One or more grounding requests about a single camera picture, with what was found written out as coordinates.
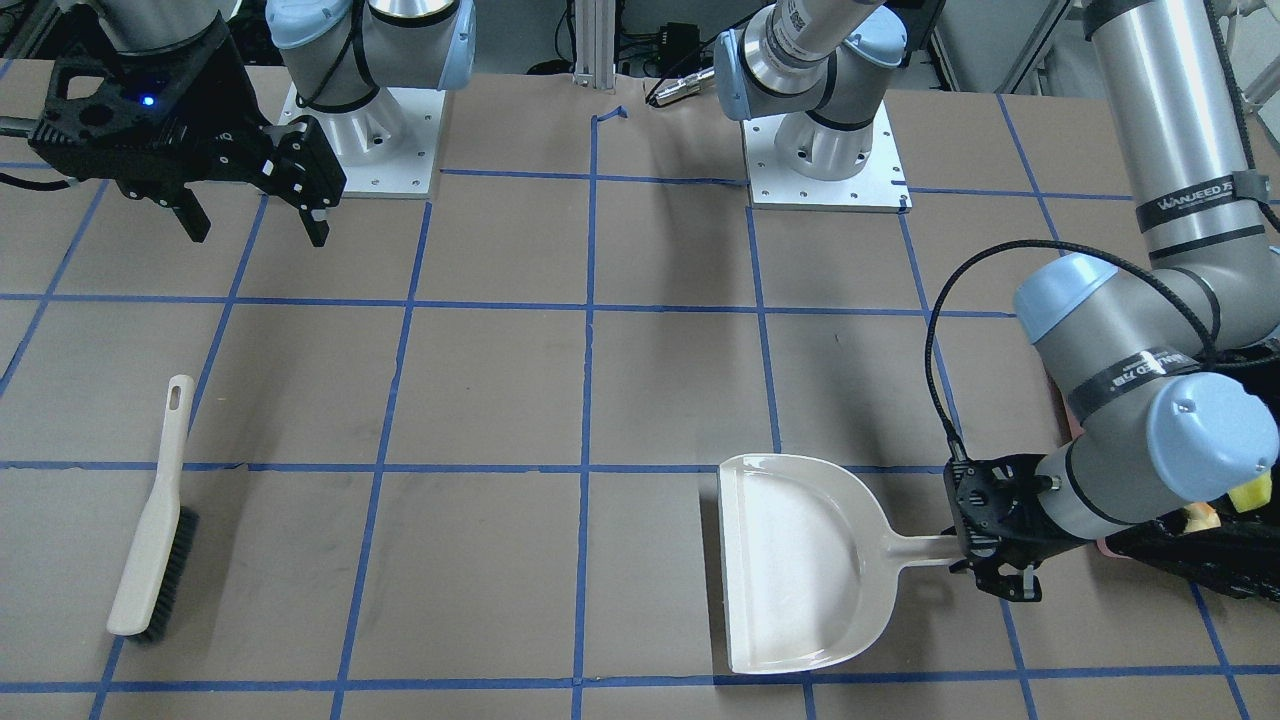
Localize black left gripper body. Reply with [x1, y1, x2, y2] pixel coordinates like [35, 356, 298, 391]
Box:
[943, 454, 1085, 570]

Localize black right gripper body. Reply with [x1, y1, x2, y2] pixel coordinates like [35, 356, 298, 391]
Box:
[28, 15, 346, 217]

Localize white plastic dustpan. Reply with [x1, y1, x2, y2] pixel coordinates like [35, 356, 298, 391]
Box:
[717, 454, 961, 675]

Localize white brush black bristles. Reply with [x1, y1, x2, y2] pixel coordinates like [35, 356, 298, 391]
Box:
[108, 374, 198, 644]

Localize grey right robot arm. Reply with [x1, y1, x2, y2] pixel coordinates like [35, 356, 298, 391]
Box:
[3, 1, 476, 247]

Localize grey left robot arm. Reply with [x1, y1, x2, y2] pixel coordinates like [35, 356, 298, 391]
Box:
[924, 1, 1277, 602]

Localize pink bin with black bag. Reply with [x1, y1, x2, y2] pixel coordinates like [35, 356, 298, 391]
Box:
[1042, 348, 1277, 601]

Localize beige curved bread piece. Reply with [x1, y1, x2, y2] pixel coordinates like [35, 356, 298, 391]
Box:
[1181, 502, 1222, 534]

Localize yellow sponge piece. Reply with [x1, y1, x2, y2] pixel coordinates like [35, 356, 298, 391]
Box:
[1228, 471, 1274, 514]

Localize black power adapter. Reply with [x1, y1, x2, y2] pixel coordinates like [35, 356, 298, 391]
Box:
[655, 22, 701, 76]

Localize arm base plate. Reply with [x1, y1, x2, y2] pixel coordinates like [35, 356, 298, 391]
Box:
[279, 85, 452, 200]
[741, 102, 913, 214]

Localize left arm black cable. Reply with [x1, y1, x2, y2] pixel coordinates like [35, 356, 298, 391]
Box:
[925, 238, 1226, 466]

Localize aluminium frame post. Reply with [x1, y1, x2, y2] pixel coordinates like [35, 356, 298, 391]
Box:
[571, 0, 618, 94]

